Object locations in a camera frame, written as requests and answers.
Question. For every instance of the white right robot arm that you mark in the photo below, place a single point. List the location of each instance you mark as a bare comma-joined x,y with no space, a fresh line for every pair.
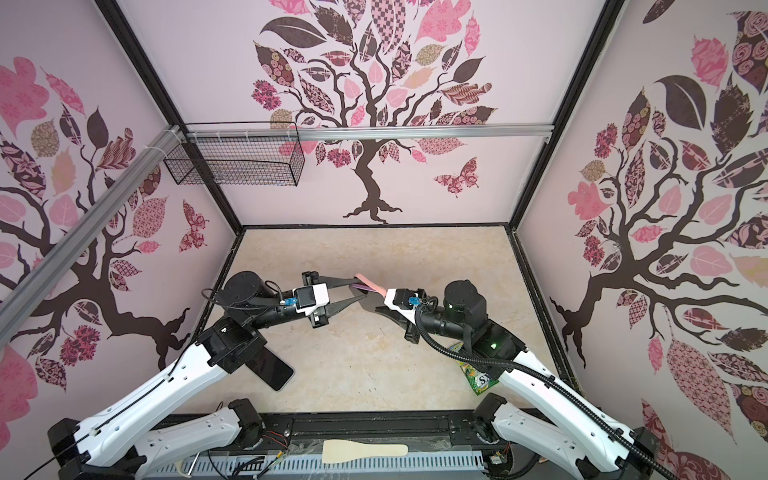
569,431

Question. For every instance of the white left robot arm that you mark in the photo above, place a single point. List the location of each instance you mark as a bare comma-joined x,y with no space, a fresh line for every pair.
123,442

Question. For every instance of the aluminium rail back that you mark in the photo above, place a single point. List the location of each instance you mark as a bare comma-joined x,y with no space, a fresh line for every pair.
369,132

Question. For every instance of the green candy bag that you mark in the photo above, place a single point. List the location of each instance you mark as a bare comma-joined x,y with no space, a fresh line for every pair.
478,381

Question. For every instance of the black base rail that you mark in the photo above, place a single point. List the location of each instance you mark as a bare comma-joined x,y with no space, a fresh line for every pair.
421,431

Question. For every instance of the beige wooden spatula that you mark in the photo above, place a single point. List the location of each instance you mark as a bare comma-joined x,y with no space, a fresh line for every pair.
343,451

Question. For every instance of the pink phone case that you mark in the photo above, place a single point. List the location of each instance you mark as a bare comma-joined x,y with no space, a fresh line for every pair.
371,285

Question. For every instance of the aluminium rail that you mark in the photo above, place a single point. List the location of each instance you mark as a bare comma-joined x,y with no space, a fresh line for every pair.
23,300
369,132

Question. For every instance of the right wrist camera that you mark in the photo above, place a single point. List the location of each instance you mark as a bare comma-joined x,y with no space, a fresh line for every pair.
401,295

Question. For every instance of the white slotted cable duct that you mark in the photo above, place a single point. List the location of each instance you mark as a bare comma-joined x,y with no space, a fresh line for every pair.
312,464

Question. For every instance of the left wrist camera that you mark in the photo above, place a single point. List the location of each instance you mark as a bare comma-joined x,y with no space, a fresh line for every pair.
308,299

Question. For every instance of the black vertical frame post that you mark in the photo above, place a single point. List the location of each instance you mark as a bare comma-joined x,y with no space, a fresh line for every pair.
130,44

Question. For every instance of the black smartphone on table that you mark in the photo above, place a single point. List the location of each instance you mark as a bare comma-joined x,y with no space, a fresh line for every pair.
271,369

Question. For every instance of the black wire basket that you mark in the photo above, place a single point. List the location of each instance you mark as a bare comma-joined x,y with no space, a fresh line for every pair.
259,153

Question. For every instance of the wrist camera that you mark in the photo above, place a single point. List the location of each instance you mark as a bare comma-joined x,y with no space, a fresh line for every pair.
401,295
308,299

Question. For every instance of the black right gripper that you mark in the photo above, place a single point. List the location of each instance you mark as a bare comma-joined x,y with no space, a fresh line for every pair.
413,333

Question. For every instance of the purple smartphone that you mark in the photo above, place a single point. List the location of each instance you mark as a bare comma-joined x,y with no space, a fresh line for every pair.
363,288

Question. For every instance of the aluminium rail left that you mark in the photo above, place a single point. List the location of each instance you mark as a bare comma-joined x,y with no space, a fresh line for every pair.
23,300

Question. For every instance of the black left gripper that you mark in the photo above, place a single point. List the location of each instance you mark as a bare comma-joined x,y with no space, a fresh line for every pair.
322,320

